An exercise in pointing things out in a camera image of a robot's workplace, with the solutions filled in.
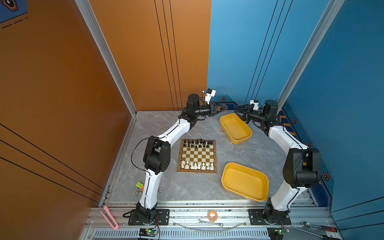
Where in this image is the orange green small box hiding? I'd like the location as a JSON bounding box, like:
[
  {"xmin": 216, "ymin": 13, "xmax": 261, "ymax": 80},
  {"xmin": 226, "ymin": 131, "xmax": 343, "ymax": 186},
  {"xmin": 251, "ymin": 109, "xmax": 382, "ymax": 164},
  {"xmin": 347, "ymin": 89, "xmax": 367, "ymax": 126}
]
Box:
[{"xmin": 136, "ymin": 182, "xmax": 145, "ymax": 191}]

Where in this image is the aluminium corner post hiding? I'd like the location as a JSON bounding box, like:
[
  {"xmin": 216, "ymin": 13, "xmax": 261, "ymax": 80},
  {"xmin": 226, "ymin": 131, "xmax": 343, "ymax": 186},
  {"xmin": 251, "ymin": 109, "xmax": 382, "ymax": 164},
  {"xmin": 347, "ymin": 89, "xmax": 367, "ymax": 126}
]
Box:
[
  {"xmin": 75, "ymin": 0, "xmax": 137, "ymax": 117},
  {"xmin": 277, "ymin": 0, "xmax": 345, "ymax": 112}
]

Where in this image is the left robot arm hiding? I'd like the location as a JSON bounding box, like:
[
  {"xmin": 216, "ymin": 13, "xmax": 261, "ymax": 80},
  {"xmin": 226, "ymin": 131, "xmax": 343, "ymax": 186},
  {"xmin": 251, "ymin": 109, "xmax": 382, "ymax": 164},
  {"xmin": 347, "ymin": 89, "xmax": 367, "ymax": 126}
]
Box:
[{"xmin": 136, "ymin": 93, "xmax": 228, "ymax": 224}]

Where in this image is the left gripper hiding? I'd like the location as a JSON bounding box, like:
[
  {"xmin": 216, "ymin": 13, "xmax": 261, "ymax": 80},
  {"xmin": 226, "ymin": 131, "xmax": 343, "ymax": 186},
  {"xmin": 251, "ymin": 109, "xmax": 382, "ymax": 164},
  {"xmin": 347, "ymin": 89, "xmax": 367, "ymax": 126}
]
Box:
[{"xmin": 192, "ymin": 102, "xmax": 226, "ymax": 119}]

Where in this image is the green circuit board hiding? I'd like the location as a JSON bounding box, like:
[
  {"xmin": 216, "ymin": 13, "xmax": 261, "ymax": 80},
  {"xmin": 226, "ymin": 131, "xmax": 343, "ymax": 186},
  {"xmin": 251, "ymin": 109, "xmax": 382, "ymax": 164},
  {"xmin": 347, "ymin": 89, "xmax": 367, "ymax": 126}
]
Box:
[{"xmin": 138, "ymin": 228, "xmax": 159, "ymax": 240}]

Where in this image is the yellow tray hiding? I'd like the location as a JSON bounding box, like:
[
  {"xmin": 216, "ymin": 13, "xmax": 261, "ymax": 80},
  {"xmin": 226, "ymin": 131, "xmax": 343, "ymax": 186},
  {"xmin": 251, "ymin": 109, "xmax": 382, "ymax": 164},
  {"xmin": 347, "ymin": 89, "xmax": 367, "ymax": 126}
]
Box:
[
  {"xmin": 220, "ymin": 113, "xmax": 253, "ymax": 145},
  {"xmin": 222, "ymin": 163, "xmax": 269, "ymax": 202}
]

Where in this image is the silver wrench on table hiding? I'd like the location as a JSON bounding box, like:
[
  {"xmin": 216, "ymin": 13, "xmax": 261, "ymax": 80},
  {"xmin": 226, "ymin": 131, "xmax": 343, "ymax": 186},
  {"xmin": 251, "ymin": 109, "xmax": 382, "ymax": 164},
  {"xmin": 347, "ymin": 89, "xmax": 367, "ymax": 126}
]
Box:
[{"xmin": 135, "ymin": 188, "xmax": 163, "ymax": 197}]

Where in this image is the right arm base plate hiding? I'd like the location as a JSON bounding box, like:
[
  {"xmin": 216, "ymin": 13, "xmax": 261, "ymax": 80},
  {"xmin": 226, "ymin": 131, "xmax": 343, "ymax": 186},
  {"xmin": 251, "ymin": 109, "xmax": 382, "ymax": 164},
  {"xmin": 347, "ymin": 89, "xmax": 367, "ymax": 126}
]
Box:
[{"xmin": 248, "ymin": 209, "xmax": 292, "ymax": 226}]

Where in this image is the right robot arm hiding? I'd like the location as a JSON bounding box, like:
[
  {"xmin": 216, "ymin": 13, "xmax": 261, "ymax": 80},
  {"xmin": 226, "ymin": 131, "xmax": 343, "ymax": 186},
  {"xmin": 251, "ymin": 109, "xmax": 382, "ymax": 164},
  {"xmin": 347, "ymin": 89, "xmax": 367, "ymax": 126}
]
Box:
[{"xmin": 235, "ymin": 100, "xmax": 321, "ymax": 225}]

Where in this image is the pink tool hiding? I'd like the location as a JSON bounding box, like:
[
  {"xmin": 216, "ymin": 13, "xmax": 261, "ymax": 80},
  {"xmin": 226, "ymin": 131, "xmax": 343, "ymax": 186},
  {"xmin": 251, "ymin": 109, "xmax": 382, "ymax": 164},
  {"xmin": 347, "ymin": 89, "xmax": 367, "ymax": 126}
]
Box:
[{"xmin": 100, "ymin": 206, "xmax": 119, "ymax": 231}]

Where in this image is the wooden chess board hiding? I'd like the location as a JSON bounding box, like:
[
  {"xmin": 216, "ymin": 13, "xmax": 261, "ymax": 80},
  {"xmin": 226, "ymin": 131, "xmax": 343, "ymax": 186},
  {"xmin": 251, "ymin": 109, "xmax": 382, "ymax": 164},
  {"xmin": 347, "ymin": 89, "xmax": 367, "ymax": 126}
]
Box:
[{"xmin": 177, "ymin": 139, "xmax": 217, "ymax": 174}]

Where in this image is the red handled ratchet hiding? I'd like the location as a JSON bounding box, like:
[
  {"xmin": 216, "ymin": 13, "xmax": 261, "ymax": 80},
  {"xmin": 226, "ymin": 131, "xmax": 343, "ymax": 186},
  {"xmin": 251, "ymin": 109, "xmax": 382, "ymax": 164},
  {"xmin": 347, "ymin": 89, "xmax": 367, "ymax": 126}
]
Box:
[{"xmin": 301, "ymin": 222, "xmax": 338, "ymax": 233}]

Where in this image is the aluminium corner post left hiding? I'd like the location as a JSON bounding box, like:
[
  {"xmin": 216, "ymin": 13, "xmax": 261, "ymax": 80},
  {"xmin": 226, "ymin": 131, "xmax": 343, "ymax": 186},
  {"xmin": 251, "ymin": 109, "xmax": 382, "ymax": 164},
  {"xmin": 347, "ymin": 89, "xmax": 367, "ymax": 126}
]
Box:
[{"xmin": 75, "ymin": 0, "xmax": 137, "ymax": 117}]

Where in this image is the orange tape roll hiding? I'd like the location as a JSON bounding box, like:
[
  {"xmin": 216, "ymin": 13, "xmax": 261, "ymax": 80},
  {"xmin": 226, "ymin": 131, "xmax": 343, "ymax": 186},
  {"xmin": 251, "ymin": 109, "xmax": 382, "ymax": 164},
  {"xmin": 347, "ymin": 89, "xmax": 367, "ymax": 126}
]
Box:
[{"xmin": 208, "ymin": 210, "xmax": 218, "ymax": 223}]

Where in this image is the silver wrench on rail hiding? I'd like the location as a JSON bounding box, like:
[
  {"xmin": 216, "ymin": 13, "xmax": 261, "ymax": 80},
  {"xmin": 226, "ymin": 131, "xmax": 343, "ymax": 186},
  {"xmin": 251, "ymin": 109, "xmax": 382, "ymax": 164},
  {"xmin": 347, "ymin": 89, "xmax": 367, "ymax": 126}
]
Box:
[{"xmin": 198, "ymin": 219, "xmax": 224, "ymax": 227}]

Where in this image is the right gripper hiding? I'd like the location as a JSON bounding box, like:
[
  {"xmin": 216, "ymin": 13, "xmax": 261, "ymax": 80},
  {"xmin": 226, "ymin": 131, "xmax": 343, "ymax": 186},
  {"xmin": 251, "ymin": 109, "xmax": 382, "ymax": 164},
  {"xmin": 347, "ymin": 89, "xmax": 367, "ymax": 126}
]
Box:
[{"xmin": 234, "ymin": 104, "xmax": 267, "ymax": 125}]

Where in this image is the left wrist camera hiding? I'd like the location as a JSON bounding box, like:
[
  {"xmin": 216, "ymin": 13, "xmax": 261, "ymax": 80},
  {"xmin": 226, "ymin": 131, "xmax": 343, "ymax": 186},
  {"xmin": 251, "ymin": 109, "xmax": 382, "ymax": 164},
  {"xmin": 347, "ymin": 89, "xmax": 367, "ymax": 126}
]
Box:
[{"xmin": 203, "ymin": 89, "xmax": 216, "ymax": 105}]

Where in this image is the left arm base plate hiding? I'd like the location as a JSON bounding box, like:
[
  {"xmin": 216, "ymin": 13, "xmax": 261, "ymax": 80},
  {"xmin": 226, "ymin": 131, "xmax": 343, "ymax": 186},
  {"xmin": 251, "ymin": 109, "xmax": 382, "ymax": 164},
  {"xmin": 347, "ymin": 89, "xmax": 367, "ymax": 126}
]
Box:
[{"xmin": 128, "ymin": 209, "xmax": 170, "ymax": 226}]

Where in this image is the aluminium corner post right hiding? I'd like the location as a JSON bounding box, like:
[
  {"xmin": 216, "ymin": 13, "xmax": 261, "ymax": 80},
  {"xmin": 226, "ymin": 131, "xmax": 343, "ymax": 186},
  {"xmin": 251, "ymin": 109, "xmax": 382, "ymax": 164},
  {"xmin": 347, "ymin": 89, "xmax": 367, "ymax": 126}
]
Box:
[{"xmin": 277, "ymin": 0, "xmax": 345, "ymax": 112}]

